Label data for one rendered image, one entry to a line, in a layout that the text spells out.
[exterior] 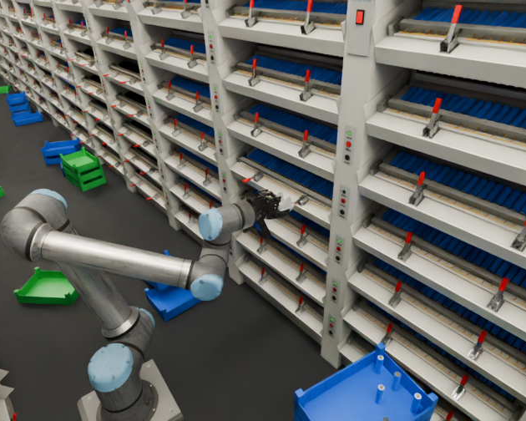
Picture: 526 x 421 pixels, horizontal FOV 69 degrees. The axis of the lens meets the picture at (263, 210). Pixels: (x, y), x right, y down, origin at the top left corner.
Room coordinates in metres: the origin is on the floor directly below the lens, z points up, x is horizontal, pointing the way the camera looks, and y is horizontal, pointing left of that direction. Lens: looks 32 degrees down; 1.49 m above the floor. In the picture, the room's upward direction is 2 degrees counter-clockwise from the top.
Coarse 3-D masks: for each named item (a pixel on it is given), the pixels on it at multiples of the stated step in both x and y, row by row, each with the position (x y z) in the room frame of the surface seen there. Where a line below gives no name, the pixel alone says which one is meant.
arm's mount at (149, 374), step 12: (144, 372) 0.99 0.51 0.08; (156, 372) 0.99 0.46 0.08; (156, 384) 0.93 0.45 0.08; (84, 396) 0.90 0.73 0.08; (96, 396) 0.90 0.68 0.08; (156, 396) 0.88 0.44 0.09; (168, 396) 0.88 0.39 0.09; (96, 408) 0.85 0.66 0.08; (156, 408) 0.83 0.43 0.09; (168, 408) 0.83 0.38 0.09; (96, 420) 0.80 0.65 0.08; (144, 420) 0.79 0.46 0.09; (156, 420) 0.79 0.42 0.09; (168, 420) 0.79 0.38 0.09
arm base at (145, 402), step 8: (144, 384) 0.90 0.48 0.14; (144, 392) 0.86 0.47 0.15; (136, 400) 0.81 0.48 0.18; (144, 400) 0.84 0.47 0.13; (152, 400) 0.86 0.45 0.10; (104, 408) 0.79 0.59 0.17; (128, 408) 0.79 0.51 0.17; (136, 408) 0.80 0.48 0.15; (144, 408) 0.81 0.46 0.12; (104, 416) 0.78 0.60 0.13; (112, 416) 0.77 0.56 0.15; (120, 416) 0.77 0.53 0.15; (128, 416) 0.78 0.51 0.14; (136, 416) 0.78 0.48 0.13; (144, 416) 0.80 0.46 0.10
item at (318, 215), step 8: (248, 144) 1.65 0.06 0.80; (240, 152) 1.62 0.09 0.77; (248, 152) 1.64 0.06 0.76; (232, 160) 1.59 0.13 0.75; (232, 168) 1.57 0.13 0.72; (240, 168) 1.55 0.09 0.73; (248, 168) 1.54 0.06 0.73; (240, 176) 1.52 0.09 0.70; (248, 176) 1.48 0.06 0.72; (264, 176) 1.45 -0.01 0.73; (320, 176) 1.35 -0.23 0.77; (248, 184) 1.49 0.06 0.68; (256, 184) 1.42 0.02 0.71; (264, 184) 1.41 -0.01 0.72; (272, 184) 1.39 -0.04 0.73; (280, 184) 1.38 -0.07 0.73; (288, 192) 1.32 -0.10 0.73; (296, 208) 1.25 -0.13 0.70; (304, 208) 1.21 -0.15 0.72; (312, 208) 1.20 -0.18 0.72; (320, 208) 1.19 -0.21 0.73; (312, 216) 1.18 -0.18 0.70; (320, 216) 1.15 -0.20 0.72; (328, 216) 1.10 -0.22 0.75; (320, 224) 1.16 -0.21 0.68; (328, 224) 1.11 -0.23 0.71
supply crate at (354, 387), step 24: (360, 360) 0.69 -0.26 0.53; (384, 360) 0.70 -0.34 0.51; (336, 384) 0.65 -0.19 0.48; (360, 384) 0.64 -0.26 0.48; (384, 384) 0.64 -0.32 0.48; (408, 384) 0.62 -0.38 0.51; (312, 408) 0.58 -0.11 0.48; (336, 408) 0.58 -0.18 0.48; (360, 408) 0.57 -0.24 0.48; (384, 408) 0.57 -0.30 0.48; (408, 408) 0.57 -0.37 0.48; (432, 408) 0.55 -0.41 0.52
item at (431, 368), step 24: (360, 312) 1.04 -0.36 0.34; (384, 312) 1.00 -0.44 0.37; (384, 336) 0.91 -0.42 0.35; (408, 336) 0.89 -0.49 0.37; (408, 360) 0.83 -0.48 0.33; (432, 360) 0.81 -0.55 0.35; (456, 360) 0.79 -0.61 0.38; (432, 384) 0.74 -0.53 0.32; (456, 384) 0.73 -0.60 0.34; (480, 384) 0.70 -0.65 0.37; (480, 408) 0.65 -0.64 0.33; (504, 408) 0.64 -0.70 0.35
